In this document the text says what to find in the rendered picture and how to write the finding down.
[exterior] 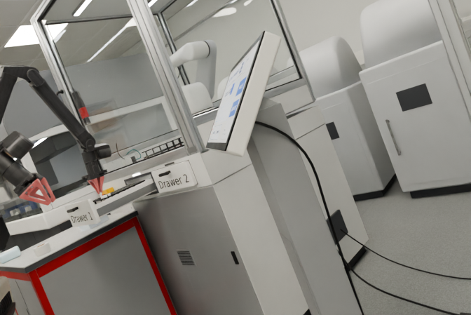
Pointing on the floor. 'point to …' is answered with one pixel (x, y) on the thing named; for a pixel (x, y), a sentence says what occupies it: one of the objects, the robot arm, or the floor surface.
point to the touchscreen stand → (299, 217)
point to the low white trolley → (90, 273)
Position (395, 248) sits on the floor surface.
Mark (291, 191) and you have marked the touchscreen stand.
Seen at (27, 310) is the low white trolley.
